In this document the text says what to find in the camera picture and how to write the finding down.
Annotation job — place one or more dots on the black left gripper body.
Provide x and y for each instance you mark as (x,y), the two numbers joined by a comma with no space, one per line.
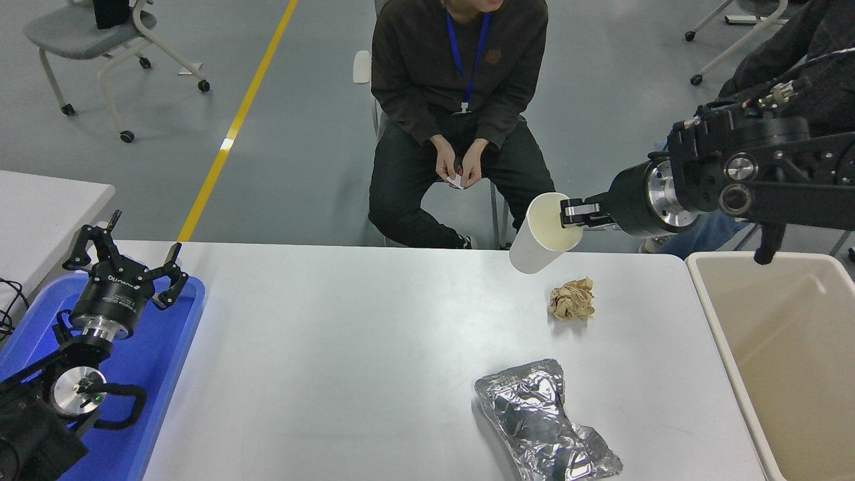
(110,294)

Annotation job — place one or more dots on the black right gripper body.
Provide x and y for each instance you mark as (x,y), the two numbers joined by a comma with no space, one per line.
(628,200)

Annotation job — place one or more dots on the white paper cup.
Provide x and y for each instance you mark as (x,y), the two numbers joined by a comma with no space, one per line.
(531,250)

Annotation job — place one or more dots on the small white card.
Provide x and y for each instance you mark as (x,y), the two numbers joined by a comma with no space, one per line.
(456,182)

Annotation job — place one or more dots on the silver foil tray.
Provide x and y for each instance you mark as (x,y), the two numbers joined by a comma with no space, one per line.
(534,414)

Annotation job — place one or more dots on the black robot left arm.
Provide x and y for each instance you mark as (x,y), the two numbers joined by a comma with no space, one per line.
(33,434)

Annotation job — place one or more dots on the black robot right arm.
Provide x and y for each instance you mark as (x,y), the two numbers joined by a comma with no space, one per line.
(768,153)

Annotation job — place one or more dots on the person's left hand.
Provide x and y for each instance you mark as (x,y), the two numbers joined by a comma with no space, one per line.
(473,164)

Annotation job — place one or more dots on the person's right hand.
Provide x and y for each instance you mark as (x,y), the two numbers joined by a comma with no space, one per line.
(447,159)

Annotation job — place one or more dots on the white side table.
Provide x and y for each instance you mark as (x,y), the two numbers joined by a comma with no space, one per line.
(40,214)

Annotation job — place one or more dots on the crumpled tan paper ball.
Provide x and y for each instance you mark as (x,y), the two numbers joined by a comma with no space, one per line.
(571,300)

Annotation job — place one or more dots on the blue plastic tray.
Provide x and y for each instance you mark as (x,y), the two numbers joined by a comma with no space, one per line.
(160,361)

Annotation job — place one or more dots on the white-legged wheeled chair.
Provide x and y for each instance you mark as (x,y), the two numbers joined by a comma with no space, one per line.
(697,79)

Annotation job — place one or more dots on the grey wheeled office chair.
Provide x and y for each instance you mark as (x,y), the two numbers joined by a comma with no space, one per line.
(73,30)

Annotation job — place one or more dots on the black bag on chair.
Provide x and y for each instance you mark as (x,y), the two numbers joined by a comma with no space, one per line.
(110,13)

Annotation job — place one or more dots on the large pale beige bin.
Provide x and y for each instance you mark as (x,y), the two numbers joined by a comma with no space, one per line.
(795,374)

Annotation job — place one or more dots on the seated person in jeans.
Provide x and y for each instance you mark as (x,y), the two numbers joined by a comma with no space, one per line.
(821,27)

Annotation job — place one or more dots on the white-armed chair under person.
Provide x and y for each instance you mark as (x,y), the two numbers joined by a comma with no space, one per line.
(361,67)

